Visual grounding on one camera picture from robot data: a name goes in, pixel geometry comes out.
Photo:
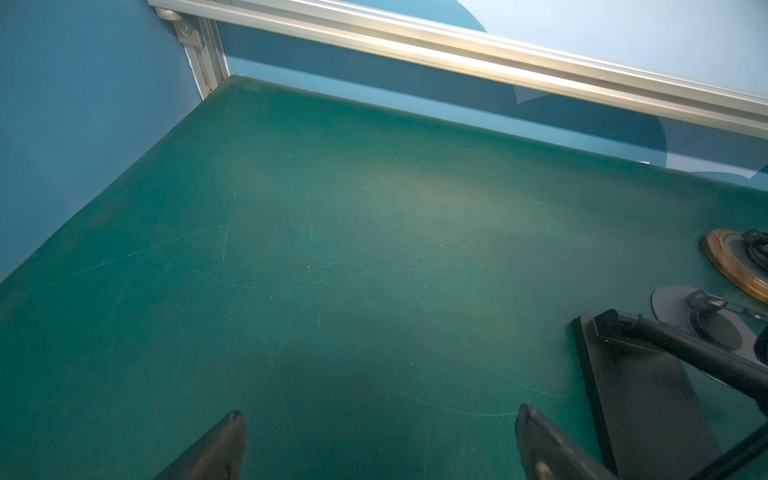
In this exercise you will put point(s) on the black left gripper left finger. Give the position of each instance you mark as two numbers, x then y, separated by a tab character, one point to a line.
218	454

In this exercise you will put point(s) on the aluminium back frame rail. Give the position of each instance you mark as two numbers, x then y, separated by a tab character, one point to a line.
490	57

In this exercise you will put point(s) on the aluminium left corner post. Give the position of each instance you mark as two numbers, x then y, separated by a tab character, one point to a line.
203	47

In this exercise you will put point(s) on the black rectangular phone stand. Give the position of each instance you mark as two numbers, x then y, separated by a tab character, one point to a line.
648	419

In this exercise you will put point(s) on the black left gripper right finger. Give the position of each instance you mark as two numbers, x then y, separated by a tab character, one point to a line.
547	452

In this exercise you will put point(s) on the grey round phone stand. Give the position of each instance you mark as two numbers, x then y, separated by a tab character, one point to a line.
710	318

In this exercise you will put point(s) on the wooden round phone stand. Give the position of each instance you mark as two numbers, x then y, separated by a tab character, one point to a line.
741	257

